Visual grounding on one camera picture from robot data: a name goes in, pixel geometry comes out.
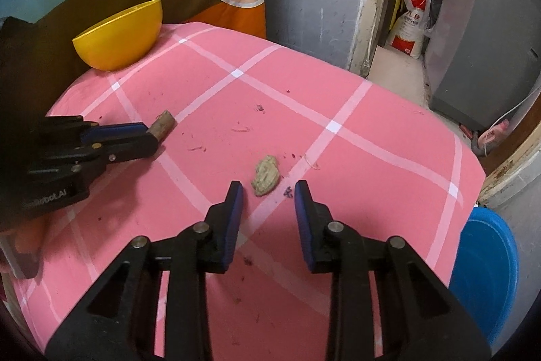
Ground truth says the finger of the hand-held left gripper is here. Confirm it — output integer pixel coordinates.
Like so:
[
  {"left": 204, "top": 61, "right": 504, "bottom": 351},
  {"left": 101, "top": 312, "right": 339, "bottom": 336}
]
[
  {"left": 87, "top": 128, "right": 160, "bottom": 164},
  {"left": 80, "top": 122, "right": 149, "bottom": 147}
]

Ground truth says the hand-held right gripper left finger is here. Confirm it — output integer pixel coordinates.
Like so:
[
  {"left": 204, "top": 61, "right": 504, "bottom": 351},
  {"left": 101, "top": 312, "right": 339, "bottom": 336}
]
[{"left": 44, "top": 180, "right": 244, "bottom": 361}]

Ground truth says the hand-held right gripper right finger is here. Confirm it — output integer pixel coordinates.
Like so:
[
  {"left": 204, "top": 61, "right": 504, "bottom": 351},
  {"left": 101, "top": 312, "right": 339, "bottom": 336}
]
[{"left": 293, "top": 180, "right": 493, "bottom": 361}]

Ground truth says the brown root stick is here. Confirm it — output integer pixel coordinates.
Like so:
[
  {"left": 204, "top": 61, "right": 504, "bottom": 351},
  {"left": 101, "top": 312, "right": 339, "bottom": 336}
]
[{"left": 148, "top": 110, "right": 177, "bottom": 143}]

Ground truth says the tan ginger lump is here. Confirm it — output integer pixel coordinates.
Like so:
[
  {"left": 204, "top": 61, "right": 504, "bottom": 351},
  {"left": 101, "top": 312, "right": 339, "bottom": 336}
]
[{"left": 250, "top": 155, "right": 281, "bottom": 197}]

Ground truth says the person's left hand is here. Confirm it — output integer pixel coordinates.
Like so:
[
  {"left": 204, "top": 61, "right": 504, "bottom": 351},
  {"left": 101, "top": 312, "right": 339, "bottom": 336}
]
[{"left": 0, "top": 215, "right": 46, "bottom": 275}]

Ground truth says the pink checked tablecloth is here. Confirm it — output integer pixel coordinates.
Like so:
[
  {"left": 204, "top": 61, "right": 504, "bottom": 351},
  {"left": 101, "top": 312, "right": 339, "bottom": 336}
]
[{"left": 13, "top": 21, "right": 487, "bottom": 361}]

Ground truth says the yellow plastic bowl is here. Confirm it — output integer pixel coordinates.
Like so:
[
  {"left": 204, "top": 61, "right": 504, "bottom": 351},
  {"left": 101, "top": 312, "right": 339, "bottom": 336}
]
[{"left": 72, "top": 0, "right": 164, "bottom": 71}]

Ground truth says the blue plastic basin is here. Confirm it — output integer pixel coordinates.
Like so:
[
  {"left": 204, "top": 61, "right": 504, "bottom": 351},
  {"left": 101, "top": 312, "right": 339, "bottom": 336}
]
[{"left": 448, "top": 206, "right": 520, "bottom": 347}]

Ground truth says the pink slipper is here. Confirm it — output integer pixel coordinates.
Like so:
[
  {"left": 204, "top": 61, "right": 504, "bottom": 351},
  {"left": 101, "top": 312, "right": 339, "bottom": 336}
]
[{"left": 460, "top": 121, "right": 510, "bottom": 148}]

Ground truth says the white red sack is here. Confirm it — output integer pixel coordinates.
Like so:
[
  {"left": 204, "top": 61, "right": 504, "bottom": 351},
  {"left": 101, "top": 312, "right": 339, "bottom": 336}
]
[{"left": 386, "top": 0, "right": 432, "bottom": 60}]

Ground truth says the grey plastic bin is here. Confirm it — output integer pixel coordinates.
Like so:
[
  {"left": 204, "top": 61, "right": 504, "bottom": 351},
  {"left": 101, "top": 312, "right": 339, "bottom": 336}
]
[{"left": 424, "top": 0, "right": 541, "bottom": 132}]

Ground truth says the white cable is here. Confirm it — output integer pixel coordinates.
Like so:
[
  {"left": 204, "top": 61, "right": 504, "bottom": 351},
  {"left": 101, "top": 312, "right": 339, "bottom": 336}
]
[{"left": 481, "top": 89, "right": 534, "bottom": 155}]

